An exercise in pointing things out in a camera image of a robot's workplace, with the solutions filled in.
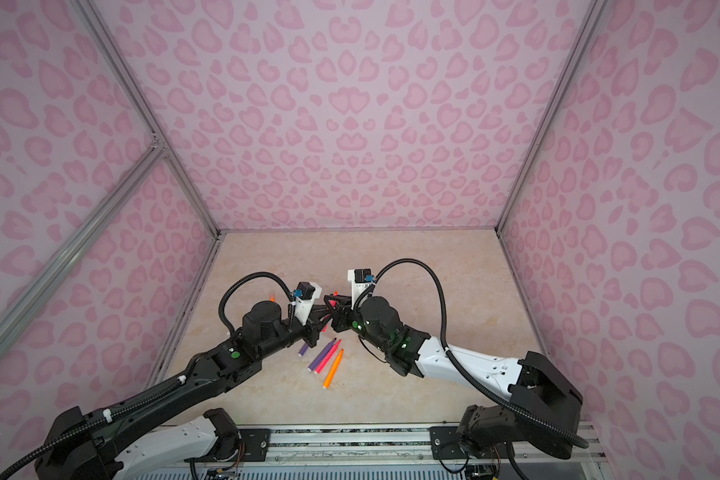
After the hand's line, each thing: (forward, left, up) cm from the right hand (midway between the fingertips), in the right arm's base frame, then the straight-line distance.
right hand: (324, 299), depth 72 cm
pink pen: (-5, +2, -24) cm, 25 cm away
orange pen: (-8, 0, -25) cm, 26 cm away
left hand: (0, -2, -2) cm, 3 cm away
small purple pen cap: (-3, +9, -23) cm, 25 cm away
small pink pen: (-1, -2, -1) cm, 3 cm away
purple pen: (-5, +4, -25) cm, 25 cm away
